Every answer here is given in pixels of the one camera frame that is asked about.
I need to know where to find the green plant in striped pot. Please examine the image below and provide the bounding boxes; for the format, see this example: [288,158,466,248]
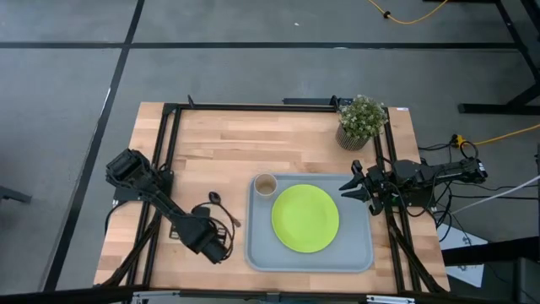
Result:
[335,94,390,152]

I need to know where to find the black floor stand frame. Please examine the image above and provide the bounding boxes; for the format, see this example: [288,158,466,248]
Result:
[421,0,540,117]

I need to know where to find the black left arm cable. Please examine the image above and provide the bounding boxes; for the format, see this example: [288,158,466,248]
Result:
[192,201,238,261]

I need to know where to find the white paper sheet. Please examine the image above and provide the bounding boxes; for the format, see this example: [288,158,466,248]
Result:
[437,222,487,289]

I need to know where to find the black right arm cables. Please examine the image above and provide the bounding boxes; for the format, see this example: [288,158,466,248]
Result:
[416,141,540,244]

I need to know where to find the black aluminium table frame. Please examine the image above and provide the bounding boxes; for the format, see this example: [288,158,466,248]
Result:
[93,94,451,297]

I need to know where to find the yellow floor cable with plug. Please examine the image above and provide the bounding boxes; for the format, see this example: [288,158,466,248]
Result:
[365,0,449,25]

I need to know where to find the beige ribbed paper cup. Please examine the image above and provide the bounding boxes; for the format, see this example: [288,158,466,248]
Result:
[253,172,279,200]

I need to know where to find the lime green plate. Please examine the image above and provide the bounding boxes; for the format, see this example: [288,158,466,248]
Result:
[270,183,341,254]

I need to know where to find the grey plastic tray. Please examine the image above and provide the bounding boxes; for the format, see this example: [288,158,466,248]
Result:
[244,172,375,274]

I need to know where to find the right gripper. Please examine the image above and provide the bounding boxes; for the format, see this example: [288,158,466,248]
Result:
[338,159,397,217]

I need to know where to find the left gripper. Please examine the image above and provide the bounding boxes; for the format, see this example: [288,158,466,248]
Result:
[176,212,230,266]

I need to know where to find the white floor cable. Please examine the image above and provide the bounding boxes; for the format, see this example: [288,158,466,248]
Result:
[450,174,540,217]

